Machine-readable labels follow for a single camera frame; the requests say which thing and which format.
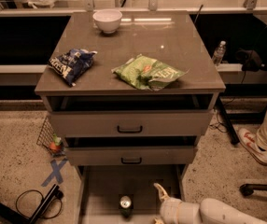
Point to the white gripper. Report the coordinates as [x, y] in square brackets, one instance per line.
[170, 209]

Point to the green soda can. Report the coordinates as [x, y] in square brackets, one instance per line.
[126, 206]

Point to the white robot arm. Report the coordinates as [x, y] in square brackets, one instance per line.
[208, 211]

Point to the middle grey drawer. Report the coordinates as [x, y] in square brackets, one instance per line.
[129, 155]

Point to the grey drawer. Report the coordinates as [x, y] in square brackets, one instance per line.
[124, 124]
[129, 155]

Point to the bottom open drawer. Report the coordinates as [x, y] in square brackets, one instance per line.
[105, 185]

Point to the top grey drawer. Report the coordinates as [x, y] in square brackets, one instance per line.
[124, 124]

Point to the grey drawer cabinet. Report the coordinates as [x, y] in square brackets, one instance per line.
[168, 36]

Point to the black office chair base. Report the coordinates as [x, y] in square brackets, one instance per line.
[248, 189]

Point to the white red sneaker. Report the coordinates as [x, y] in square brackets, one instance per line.
[248, 141]

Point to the green chip bag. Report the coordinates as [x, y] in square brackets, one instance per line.
[145, 73]

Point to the clear plastic water bottle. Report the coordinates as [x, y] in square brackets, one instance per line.
[219, 53]

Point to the blue chip bag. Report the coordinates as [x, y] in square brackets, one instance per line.
[72, 64]

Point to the black stand leg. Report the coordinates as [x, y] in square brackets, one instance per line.
[16, 218]

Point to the black headphones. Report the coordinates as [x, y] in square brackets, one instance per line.
[251, 60]

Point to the white ceramic bowl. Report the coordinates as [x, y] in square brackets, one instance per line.
[107, 20]

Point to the wire mesh basket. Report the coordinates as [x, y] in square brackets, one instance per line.
[48, 139]

